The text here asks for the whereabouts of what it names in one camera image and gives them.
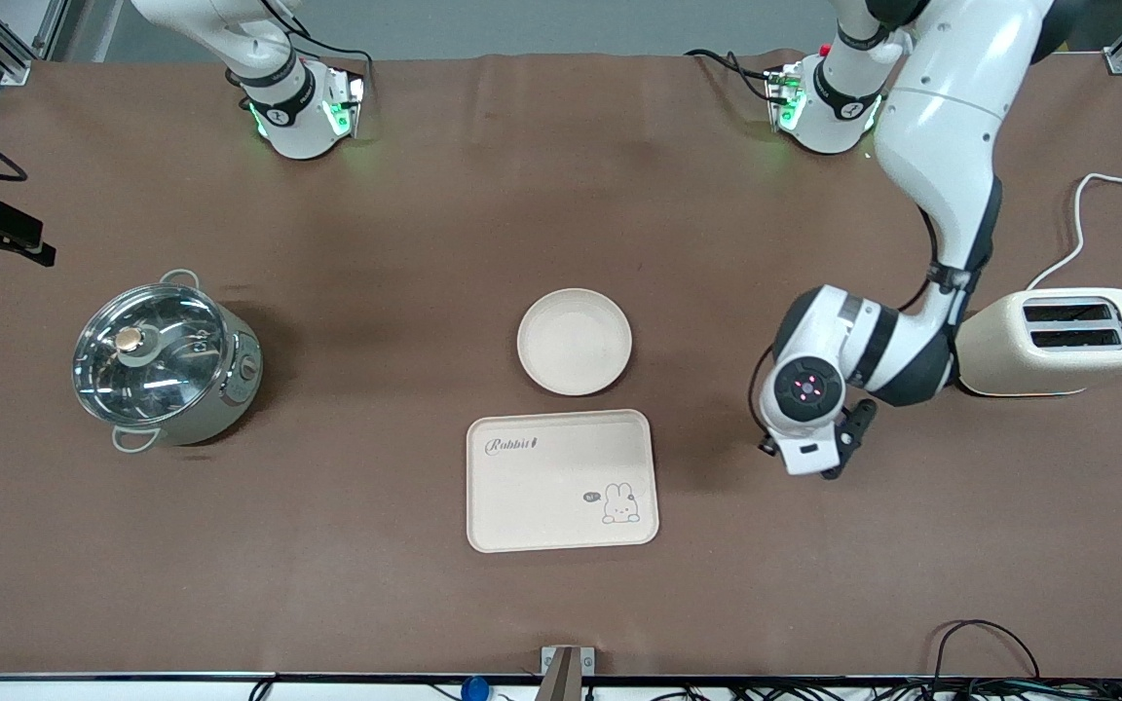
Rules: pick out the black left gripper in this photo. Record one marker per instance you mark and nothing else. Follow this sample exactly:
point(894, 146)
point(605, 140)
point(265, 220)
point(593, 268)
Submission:
point(766, 447)

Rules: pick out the cream round plate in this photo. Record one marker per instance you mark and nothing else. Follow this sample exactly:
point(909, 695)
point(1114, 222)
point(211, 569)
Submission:
point(574, 341)

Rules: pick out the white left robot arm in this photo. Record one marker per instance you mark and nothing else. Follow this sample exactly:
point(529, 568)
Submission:
point(941, 146)

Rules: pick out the glass pot lid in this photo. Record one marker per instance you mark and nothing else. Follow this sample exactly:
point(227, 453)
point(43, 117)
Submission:
point(147, 355)

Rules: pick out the cream two-slot toaster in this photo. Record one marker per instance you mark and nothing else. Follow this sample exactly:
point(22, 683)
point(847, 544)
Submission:
point(1058, 360)

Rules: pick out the pale green electric pot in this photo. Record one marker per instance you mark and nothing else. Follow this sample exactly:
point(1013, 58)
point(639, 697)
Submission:
point(220, 389)

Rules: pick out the cream rabbit print tray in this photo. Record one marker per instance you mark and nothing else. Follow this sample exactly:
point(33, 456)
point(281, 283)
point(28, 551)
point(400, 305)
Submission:
point(542, 487)

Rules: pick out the brown table mat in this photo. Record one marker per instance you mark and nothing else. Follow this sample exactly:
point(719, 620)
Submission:
point(561, 195)

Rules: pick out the blue round knob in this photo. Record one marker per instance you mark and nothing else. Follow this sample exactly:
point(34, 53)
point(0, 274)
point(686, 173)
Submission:
point(474, 689)

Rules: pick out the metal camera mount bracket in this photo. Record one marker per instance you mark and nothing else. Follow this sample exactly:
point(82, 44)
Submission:
point(566, 672)

